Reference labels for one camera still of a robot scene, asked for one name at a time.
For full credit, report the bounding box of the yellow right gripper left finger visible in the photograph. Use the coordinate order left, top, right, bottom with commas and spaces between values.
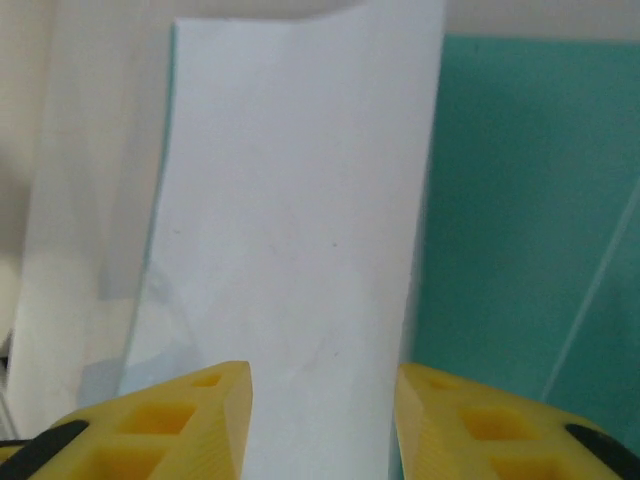
0, 359, 254, 480

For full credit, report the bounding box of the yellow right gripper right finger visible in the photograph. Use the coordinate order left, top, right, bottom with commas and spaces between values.
394, 363, 640, 480

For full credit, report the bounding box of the green file folder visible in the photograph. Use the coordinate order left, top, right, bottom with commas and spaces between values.
142, 20, 640, 480

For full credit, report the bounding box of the white paper sheet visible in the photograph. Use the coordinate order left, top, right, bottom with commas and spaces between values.
119, 0, 447, 480

